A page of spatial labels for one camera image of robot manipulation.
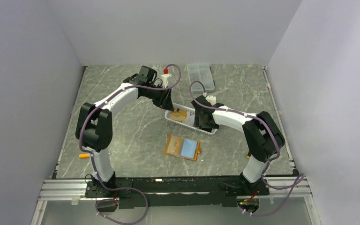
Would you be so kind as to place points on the white plastic basket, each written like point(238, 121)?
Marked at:
point(190, 119)

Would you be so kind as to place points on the clear plastic screw box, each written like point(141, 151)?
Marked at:
point(201, 72)

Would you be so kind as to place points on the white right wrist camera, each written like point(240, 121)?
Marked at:
point(211, 99)

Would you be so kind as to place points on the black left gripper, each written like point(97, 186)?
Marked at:
point(165, 101)

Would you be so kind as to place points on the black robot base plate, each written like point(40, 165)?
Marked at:
point(139, 199)

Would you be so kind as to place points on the aluminium frame rail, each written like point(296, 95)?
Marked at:
point(82, 189)

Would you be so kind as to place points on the orange handled small tool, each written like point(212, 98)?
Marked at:
point(84, 155)

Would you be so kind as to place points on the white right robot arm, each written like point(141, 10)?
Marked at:
point(264, 138)

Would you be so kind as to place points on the orange leather card holder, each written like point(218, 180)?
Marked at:
point(189, 150)

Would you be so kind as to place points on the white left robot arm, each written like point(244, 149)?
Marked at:
point(94, 129)

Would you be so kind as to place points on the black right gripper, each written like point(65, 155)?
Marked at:
point(198, 123)

